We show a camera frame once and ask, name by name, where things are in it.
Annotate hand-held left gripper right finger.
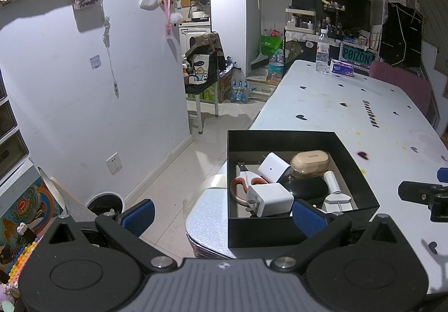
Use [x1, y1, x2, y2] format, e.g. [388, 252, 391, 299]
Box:
[270, 199, 407, 272]

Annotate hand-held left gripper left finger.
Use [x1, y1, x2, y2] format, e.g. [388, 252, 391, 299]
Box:
[43, 199, 176, 272]

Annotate black oval case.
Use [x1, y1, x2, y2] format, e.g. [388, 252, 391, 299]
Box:
[282, 175, 328, 201]

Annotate white watch link remover tool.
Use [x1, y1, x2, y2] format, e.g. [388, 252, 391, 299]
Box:
[320, 170, 352, 215]

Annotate large white charger plug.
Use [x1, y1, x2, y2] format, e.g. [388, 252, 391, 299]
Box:
[245, 182, 295, 218]

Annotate black cardboard box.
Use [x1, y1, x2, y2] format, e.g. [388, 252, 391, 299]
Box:
[227, 130, 381, 249]

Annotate beige earbud case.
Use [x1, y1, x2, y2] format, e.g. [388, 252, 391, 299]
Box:
[290, 149, 333, 180]

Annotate small white charger plug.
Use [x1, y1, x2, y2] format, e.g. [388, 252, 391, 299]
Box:
[257, 152, 291, 183]

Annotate orange white nail scissors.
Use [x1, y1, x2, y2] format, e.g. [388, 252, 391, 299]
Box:
[229, 160, 267, 206]

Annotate round trash bin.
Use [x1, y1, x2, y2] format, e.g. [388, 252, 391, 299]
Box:
[86, 193, 125, 217]

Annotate pink chair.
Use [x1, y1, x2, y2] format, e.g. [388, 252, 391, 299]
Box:
[369, 61, 433, 117]

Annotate colourful painted picture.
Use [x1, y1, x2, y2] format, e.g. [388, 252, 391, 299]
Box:
[0, 178, 66, 264]

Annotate colourful bead toy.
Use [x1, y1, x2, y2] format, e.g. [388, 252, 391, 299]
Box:
[6, 223, 38, 285]

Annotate blue pink tissue pack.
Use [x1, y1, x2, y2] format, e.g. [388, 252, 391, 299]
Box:
[330, 59, 355, 76]

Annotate black hanging jacket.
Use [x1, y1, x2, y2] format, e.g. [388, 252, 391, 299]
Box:
[380, 1, 425, 70]

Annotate teal POIZON box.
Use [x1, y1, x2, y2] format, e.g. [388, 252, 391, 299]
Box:
[341, 44, 373, 70]

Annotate pack of water bottles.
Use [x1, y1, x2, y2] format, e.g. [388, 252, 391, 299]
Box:
[229, 69, 251, 103]

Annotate white drawer unit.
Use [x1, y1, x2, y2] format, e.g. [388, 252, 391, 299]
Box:
[0, 69, 31, 180]

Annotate large water jug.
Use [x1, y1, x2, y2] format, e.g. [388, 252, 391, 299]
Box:
[268, 50, 285, 84]

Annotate cartoon print tote bag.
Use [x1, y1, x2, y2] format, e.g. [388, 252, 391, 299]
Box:
[185, 51, 220, 86]

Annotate clear water bottle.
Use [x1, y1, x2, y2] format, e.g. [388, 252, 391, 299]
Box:
[316, 29, 330, 74]

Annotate green plastic bag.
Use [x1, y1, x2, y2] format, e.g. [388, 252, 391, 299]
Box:
[260, 34, 284, 58]

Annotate white shelf rack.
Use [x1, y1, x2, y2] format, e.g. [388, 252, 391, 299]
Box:
[284, 8, 318, 33]

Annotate metal kettle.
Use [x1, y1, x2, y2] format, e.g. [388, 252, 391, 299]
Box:
[191, 2, 211, 21]

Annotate white wall socket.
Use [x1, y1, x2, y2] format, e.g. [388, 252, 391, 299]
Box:
[106, 153, 122, 176]

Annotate hanging wall cable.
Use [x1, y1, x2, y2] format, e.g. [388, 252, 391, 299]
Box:
[102, 16, 120, 100]

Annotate pink lanyard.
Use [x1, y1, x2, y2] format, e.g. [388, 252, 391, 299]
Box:
[161, 0, 176, 40]

